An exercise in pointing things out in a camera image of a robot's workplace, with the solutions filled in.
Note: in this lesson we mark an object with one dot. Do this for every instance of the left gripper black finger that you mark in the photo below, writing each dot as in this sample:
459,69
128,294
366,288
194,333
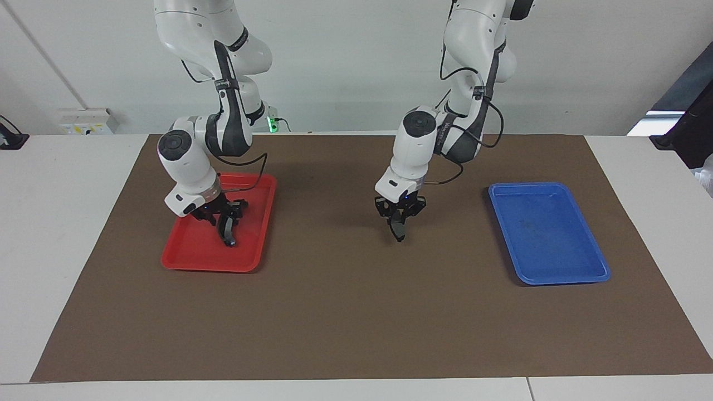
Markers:
383,208
416,206

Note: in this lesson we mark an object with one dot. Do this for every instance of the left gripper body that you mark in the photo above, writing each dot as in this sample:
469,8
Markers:
396,188

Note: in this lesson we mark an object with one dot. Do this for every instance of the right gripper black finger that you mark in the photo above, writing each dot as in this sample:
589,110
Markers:
206,214
238,210

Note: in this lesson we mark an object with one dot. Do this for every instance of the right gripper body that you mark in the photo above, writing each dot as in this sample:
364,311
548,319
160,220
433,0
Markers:
186,201

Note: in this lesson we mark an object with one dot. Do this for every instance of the curved silver brake shoe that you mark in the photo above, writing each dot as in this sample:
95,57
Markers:
228,231

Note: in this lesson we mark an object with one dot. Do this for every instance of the dark brake pad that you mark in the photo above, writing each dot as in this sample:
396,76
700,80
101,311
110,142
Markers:
398,228

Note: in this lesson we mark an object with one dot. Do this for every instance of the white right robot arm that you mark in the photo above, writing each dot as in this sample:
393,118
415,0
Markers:
217,111

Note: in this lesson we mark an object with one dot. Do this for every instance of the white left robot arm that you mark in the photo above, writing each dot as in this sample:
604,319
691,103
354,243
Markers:
468,67

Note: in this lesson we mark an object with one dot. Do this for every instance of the red plastic tray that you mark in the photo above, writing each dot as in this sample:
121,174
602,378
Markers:
195,250

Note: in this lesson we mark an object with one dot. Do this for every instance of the power strip with green light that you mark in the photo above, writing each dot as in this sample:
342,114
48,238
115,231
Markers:
274,121

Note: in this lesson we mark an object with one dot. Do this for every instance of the brown table mat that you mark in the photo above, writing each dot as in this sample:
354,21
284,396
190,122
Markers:
356,323

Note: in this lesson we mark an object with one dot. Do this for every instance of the blue plastic tray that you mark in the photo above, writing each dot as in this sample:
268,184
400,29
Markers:
551,239

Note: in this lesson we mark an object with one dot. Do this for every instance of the dark monitor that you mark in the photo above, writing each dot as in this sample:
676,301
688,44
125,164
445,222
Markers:
688,117

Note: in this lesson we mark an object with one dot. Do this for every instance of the clear plastic object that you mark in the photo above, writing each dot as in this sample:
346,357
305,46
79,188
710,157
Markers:
705,175

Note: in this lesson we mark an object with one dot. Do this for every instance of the white wall socket box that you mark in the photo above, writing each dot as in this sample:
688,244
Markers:
86,121

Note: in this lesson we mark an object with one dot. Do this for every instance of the grey wall conduit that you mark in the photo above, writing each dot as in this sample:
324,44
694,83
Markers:
44,58

